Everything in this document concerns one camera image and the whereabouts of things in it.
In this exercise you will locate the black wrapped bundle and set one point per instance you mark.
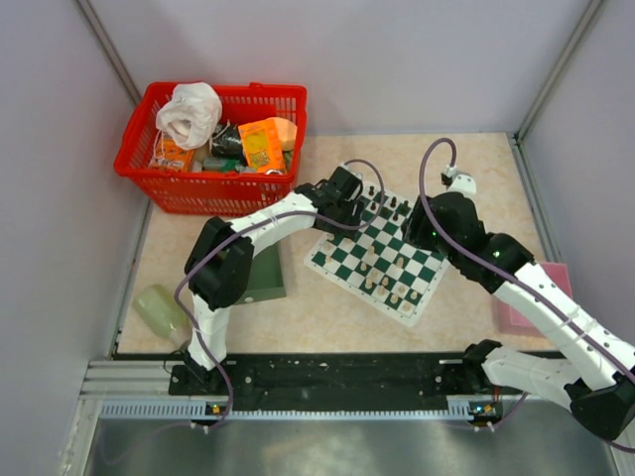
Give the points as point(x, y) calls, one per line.
point(225, 142)

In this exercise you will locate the green white chess mat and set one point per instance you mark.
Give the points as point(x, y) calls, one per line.
point(376, 265)

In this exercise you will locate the peach sponge block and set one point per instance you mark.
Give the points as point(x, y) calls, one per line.
point(287, 133)

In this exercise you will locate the orange yellow snack package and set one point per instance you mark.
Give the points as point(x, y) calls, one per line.
point(262, 147)

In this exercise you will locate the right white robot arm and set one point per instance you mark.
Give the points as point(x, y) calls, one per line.
point(594, 380)

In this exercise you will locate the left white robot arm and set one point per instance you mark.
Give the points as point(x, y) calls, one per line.
point(220, 262)

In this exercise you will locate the pink plastic tray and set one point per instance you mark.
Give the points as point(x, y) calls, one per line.
point(508, 320)

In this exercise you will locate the red plastic shopping basket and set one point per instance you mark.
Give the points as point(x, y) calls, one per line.
point(210, 193)

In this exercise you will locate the dark green plastic tray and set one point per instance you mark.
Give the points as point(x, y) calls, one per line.
point(266, 281)

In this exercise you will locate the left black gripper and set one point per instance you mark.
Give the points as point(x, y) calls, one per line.
point(354, 209)

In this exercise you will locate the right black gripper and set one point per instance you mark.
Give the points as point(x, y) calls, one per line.
point(414, 229)

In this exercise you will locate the white crumpled plastic bag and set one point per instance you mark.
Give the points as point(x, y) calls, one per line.
point(191, 115)

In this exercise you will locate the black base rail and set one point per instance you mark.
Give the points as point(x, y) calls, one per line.
point(338, 382)

